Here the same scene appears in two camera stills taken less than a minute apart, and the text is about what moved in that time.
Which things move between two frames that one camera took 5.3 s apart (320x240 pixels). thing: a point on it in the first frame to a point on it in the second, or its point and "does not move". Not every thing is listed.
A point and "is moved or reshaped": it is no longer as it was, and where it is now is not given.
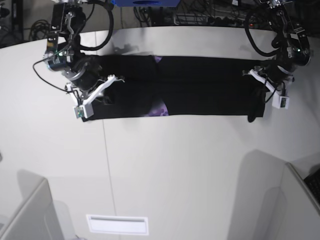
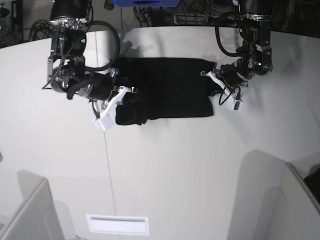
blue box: x=146 y=3 does not move
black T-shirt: x=157 y=86 is moved or reshaped
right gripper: x=276 y=79 to x=232 y=81
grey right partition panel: x=270 y=202 does not move
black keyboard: x=312 y=181 does not move
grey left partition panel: x=36 y=218 does not move
